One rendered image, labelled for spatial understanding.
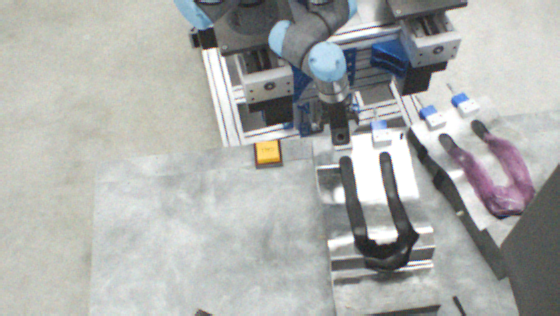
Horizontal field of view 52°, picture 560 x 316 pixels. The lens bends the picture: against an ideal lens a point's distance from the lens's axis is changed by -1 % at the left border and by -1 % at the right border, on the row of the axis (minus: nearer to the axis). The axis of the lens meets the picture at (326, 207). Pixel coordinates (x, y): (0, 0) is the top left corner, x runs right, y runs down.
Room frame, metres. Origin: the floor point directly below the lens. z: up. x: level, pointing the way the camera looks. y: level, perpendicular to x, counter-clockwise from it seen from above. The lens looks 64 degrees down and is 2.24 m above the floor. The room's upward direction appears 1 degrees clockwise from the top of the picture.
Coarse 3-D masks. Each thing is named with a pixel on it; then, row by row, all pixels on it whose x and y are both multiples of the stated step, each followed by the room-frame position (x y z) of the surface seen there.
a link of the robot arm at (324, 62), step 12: (312, 48) 0.85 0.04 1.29; (324, 48) 0.84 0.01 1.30; (336, 48) 0.84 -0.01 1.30; (312, 60) 0.82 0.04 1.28; (324, 60) 0.81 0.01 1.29; (336, 60) 0.81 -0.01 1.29; (312, 72) 0.82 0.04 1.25; (324, 72) 0.79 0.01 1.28; (336, 72) 0.80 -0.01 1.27; (324, 84) 0.80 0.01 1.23; (336, 84) 0.80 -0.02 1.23
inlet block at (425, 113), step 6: (414, 96) 1.06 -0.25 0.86; (420, 102) 1.03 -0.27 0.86; (426, 108) 1.01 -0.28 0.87; (432, 108) 1.01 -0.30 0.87; (420, 114) 1.00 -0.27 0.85; (426, 114) 0.98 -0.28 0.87; (432, 114) 0.98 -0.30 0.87; (438, 114) 0.98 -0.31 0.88; (426, 120) 0.96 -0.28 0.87; (432, 120) 0.96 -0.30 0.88; (438, 120) 0.96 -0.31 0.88; (444, 120) 0.96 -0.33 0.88; (432, 126) 0.94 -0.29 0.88; (438, 126) 0.94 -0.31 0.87
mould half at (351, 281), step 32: (320, 160) 0.81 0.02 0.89; (320, 192) 0.72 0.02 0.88; (384, 192) 0.72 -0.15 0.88; (416, 192) 0.72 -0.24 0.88; (384, 224) 0.61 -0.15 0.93; (416, 224) 0.61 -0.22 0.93; (352, 256) 0.52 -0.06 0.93; (416, 256) 0.54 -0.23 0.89; (352, 288) 0.46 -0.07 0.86; (384, 288) 0.46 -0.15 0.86; (416, 288) 0.46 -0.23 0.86
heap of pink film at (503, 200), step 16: (496, 144) 0.86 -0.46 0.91; (512, 144) 0.86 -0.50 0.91; (464, 160) 0.81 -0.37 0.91; (480, 160) 0.82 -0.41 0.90; (512, 160) 0.81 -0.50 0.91; (480, 176) 0.75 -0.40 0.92; (512, 176) 0.77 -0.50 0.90; (528, 176) 0.77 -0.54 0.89; (480, 192) 0.72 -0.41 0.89; (496, 192) 0.72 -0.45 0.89; (512, 192) 0.72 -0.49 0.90; (528, 192) 0.73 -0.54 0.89; (496, 208) 0.67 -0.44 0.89; (512, 208) 0.68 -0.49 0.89
